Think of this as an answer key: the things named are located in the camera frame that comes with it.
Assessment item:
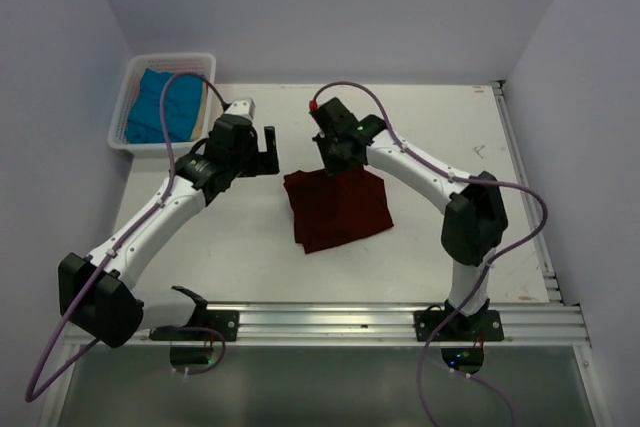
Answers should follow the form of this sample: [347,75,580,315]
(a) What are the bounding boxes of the dark red t shirt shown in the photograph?
[283,168,394,254]

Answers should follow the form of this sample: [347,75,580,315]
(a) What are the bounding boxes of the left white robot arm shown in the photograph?
[58,114,280,348]

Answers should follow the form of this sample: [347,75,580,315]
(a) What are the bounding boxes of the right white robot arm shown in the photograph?
[310,98,508,340]

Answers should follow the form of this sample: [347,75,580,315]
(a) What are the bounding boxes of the blue t shirt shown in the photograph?
[123,66,207,145]

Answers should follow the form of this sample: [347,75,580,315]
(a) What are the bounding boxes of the white plastic basket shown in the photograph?
[108,52,216,158]

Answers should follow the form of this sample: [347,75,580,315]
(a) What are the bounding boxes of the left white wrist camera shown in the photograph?
[225,98,256,122]

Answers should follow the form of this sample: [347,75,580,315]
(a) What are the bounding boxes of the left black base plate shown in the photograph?
[149,309,240,342]

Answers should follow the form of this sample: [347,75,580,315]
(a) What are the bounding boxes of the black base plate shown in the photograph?
[413,308,505,342]
[149,309,240,342]

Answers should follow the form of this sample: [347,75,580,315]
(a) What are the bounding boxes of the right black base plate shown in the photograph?
[413,308,505,342]

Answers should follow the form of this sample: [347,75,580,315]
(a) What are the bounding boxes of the aluminium mounting rail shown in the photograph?
[63,300,591,347]

